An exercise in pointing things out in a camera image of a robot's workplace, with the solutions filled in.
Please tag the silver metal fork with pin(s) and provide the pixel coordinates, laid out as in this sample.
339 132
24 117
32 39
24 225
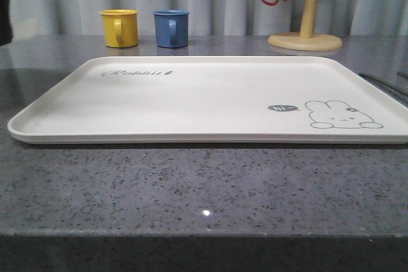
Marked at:
399 89

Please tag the silver metal chopstick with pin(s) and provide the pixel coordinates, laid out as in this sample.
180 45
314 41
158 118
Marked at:
402 74

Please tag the cream rabbit serving tray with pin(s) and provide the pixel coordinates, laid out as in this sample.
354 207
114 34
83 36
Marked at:
212 99

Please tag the blue enamel mug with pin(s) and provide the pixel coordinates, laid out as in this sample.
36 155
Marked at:
171 28

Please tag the grey pleated curtain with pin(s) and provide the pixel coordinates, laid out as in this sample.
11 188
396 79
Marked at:
216 17

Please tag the yellow enamel mug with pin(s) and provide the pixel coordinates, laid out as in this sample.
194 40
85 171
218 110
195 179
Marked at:
120 28

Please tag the wooden mug tree stand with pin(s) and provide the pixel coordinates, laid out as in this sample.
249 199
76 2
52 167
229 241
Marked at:
306 39

